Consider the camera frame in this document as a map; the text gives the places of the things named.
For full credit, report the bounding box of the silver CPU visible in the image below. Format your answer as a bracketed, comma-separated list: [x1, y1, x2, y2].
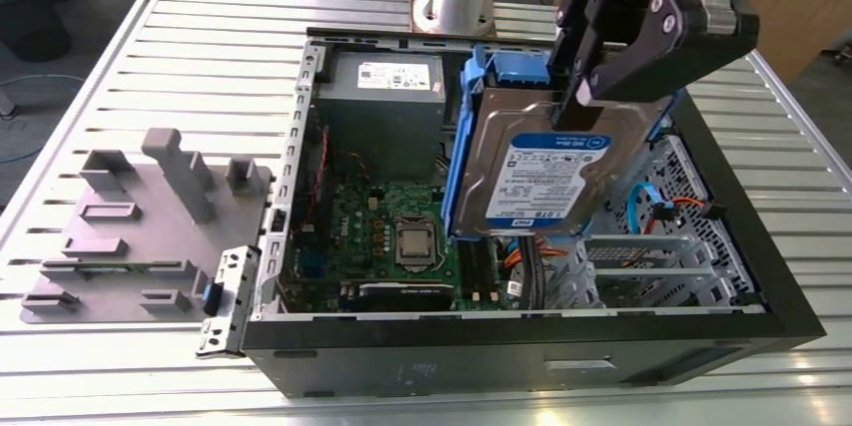
[399, 228, 434, 260]

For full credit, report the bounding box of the silver expansion slot bracket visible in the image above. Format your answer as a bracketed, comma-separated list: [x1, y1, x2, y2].
[194, 244, 263, 360]

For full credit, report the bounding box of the green motherboard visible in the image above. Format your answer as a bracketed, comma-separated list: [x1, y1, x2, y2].
[286, 181, 527, 312]

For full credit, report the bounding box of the hard disk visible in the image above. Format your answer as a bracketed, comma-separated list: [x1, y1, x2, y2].
[442, 44, 687, 240]

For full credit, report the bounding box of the wooden cabinet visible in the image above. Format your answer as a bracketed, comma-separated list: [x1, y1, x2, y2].
[731, 0, 852, 83]

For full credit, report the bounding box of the black cable bundle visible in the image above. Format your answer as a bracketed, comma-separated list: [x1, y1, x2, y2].
[518, 235, 554, 310]

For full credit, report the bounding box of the black RAM slot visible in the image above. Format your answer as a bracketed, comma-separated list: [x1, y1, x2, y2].
[475, 238, 499, 301]
[458, 238, 482, 300]

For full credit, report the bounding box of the grey parts rack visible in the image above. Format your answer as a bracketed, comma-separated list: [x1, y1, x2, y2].
[18, 127, 279, 327]

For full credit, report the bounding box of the black waste bin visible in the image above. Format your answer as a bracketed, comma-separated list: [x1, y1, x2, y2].
[0, 0, 75, 63]

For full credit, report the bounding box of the CPU socket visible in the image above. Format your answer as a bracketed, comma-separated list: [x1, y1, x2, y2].
[393, 214, 446, 275]

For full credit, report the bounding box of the blue wire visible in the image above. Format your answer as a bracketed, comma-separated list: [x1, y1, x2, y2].
[625, 180, 671, 237]

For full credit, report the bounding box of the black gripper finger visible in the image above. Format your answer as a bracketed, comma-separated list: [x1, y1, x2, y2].
[550, 0, 641, 129]
[577, 0, 761, 104]

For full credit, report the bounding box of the black graphics card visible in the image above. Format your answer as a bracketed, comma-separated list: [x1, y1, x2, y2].
[339, 280, 458, 312]

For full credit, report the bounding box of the blue floor cable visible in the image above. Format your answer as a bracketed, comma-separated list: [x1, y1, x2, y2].
[0, 74, 86, 168]

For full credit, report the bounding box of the black PC case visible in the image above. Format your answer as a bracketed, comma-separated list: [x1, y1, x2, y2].
[241, 25, 827, 400]

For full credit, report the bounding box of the green RAM stick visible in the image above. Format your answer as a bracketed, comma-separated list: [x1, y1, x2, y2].
[73, 265, 153, 277]

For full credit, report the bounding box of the grey power supply unit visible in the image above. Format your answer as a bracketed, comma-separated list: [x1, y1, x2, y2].
[313, 51, 447, 188]

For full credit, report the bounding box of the thin red wire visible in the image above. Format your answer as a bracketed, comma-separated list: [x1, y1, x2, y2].
[303, 124, 334, 235]

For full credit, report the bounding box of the orange wire bundle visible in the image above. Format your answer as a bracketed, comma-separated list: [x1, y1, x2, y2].
[503, 238, 567, 267]

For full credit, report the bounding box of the orange wire with black plug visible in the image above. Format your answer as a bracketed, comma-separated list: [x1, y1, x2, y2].
[665, 199, 727, 220]

